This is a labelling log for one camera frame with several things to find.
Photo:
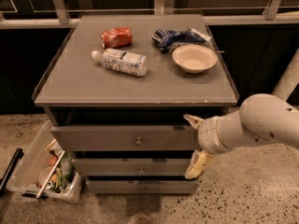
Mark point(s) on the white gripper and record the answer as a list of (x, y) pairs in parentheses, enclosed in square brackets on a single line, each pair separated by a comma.
[(207, 136)]

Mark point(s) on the grey top drawer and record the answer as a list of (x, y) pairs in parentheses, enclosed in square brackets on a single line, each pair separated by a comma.
[(125, 138)]

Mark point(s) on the grey drawer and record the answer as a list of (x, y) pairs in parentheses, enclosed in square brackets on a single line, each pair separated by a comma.
[(134, 167), (142, 186), (125, 138)]

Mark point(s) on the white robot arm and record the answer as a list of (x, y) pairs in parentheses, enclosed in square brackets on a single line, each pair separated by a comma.
[(262, 119)]

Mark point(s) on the grey bottom drawer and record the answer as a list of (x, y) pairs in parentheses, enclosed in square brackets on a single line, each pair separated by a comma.
[(142, 186)]

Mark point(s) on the grey drawer cabinet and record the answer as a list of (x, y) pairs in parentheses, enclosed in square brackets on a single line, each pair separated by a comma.
[(76, 91)]

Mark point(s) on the grey middle drawer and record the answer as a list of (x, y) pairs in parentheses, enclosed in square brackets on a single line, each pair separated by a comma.
[(134, 167)]

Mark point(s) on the white paper bowl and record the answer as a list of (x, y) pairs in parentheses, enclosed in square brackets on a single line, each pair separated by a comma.
[(194, 59)]

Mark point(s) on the blue crumpled chip bag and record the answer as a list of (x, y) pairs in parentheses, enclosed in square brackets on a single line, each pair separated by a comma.
[(166, 40)]

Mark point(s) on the clear plastic water bottle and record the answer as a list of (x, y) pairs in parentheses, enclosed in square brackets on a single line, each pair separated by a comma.
[(122, 61)]

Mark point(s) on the crushed red soda can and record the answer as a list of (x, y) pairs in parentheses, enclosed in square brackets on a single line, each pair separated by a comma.
[(116, 37)]

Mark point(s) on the green bag in bin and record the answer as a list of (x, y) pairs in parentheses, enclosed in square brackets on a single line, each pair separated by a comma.
[(65, 172)]

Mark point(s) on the clear plastic storage bin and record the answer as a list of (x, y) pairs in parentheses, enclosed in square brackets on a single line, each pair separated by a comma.
[(34, 167)]

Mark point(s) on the black bar on floor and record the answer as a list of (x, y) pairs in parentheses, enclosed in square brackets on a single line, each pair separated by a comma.
[(13, 162)]

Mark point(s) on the metal railing frame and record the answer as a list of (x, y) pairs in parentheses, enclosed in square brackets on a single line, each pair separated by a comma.
[(27, 14)]

